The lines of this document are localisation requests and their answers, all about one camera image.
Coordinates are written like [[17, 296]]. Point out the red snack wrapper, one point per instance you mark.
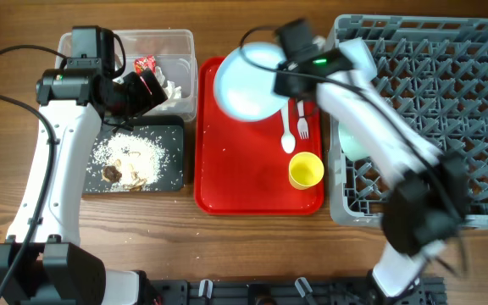
[[145, 68]]

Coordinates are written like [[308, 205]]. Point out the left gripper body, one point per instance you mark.
[[133, 97]]

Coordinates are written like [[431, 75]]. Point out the brown food scraps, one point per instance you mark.
[[123, 176]]

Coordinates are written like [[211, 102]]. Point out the white napkin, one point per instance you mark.
[[172, 89]]

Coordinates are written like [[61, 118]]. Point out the red serving tray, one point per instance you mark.
[[241, 167]]

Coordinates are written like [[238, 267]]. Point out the white rice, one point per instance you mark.
[[138, 156]]

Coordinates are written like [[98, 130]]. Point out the clear plastic bin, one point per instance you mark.
[[175, 57]]

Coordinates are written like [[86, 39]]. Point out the white plastic fork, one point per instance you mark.
[[302, 124]]

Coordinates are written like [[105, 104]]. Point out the grey dishwasher rack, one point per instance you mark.
[[434, 72]]

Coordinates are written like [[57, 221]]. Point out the white plastic spoon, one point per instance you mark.
[[288, 141]]

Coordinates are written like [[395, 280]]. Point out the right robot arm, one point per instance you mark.
[[429, 200]]

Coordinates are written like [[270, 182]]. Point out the yellow plastic cup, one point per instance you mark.
[[305, 170]]

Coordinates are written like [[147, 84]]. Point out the light blue plate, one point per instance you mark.
[[244, 92]]

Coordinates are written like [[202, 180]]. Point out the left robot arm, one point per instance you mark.
[[41, 260]]

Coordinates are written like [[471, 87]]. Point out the black waste tray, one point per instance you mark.
[[172, 140]]

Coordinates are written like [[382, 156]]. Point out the light blue food bowl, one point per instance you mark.
[[358, 53]]

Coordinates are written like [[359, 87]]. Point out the mint green bowl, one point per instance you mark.
[[350, 145]]

